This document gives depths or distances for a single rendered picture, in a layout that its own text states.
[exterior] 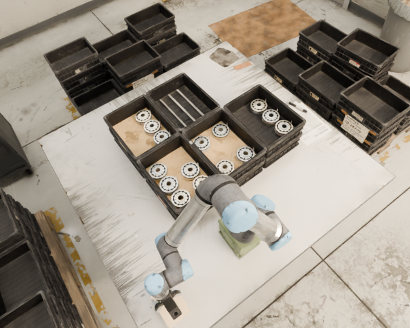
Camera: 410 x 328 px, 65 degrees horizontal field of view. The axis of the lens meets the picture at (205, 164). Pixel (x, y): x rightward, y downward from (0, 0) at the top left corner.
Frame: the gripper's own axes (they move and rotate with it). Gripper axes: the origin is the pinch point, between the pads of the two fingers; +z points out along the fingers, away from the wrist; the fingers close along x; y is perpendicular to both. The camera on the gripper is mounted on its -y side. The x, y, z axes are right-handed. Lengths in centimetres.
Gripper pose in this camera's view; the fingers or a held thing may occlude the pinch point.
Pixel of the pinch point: (170, 303)
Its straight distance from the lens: 165.5
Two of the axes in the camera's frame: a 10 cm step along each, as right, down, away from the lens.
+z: 0.7, 5.4, 8.4
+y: -5.8, -6.7, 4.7
